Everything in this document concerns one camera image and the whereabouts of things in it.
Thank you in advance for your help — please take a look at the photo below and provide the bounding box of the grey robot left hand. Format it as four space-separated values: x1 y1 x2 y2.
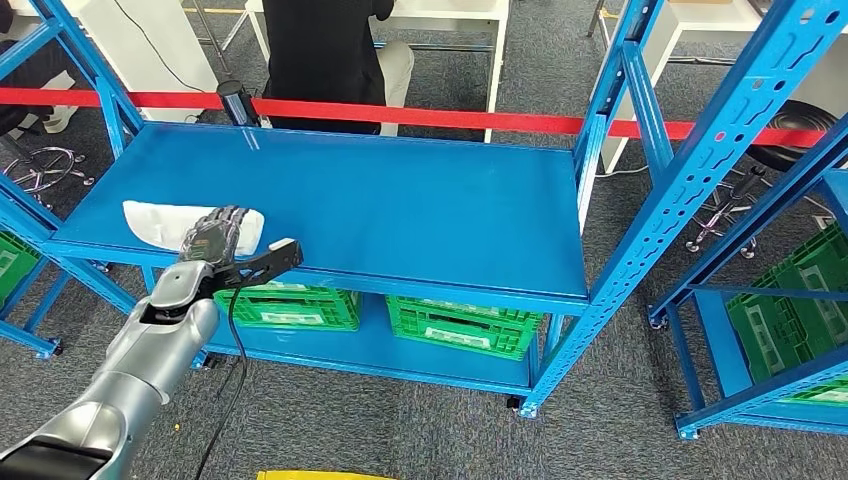
178 205 252 270

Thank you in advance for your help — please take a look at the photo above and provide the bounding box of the white plastic part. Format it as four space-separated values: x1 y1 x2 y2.
122 199 266 258

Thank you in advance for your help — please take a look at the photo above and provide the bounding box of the blue metal shelf rack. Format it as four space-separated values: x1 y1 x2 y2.
649 129 848 442
0 228 74 362
0 0 846 420

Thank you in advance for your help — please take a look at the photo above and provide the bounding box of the white desk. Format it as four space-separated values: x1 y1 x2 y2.
588 0 848 175
245 0 511 144
9 0 220 124

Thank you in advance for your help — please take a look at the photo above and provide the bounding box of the person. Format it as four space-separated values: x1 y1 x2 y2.
0 0 81 137
261 0 415 137

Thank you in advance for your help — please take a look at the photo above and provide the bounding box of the red barrier belt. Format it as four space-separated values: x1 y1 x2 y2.
0 86 826 150

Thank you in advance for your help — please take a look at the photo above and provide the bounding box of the yellow floor tape square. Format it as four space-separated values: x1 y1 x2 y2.
256 470 399 480

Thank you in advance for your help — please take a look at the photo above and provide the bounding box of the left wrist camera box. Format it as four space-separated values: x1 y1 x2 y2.
218 238 305 289

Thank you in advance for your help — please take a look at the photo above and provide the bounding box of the black barrier post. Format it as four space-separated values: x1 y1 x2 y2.
216 79 261 128

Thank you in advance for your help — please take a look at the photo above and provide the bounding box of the black left wrist camera cable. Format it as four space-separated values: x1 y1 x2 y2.
192 284 250 480

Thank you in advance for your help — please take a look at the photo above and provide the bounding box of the thin black cable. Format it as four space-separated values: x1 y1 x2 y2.
112 0 207 94

